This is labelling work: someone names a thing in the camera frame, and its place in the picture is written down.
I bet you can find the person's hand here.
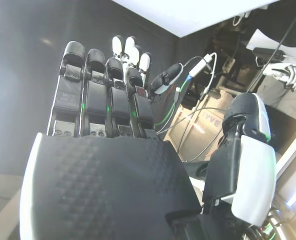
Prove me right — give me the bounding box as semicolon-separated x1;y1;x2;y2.
262;62;296;91

